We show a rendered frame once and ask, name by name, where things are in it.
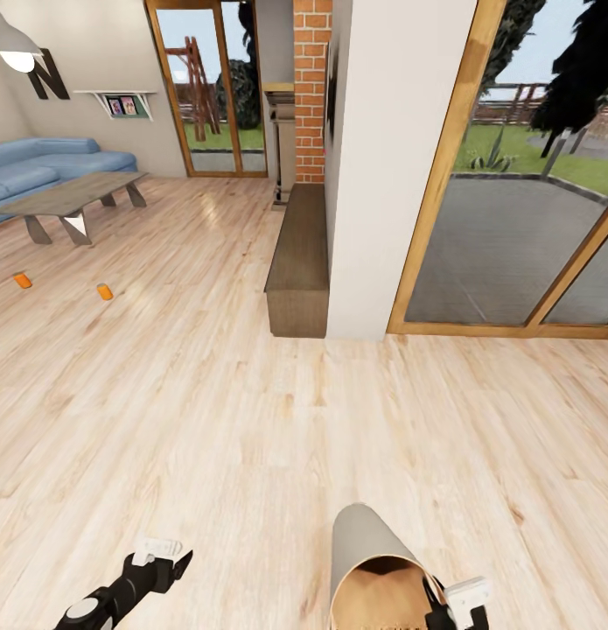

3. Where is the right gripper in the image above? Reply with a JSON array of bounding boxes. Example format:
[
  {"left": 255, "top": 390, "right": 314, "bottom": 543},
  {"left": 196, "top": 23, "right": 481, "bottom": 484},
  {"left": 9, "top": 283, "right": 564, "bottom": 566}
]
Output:
[{"left": 423, "top": 578, "right": 490, "bottom": 630}]

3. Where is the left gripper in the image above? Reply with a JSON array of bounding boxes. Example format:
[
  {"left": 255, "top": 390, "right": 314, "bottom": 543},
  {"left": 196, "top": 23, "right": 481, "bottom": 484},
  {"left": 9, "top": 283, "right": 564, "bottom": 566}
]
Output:
[{"left": 120, "top": 550, "right": 193, "bottom": 607}]

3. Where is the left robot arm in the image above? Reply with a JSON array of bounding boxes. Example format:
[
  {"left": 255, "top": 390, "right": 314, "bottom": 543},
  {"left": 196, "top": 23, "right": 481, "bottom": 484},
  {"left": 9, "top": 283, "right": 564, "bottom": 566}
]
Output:
[{"left": 53, "top": 536, "right": 193, "bottom": 630}]

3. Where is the can of soda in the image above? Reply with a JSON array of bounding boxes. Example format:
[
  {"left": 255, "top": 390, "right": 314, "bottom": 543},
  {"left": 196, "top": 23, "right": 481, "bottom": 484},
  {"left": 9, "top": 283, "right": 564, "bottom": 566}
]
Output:
[
  {"left": 13, "top": 272, "right": 31, "bottom": 288},
  {"left": 96, "top": 283, "right": 113, "bottom": 300}
]

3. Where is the trash can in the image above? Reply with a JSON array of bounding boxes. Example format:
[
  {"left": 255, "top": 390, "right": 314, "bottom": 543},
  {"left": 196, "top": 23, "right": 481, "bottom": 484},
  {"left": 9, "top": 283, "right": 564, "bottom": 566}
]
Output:
[{"left": 329, "top": 504, "right": 447, "bottom": 630}]

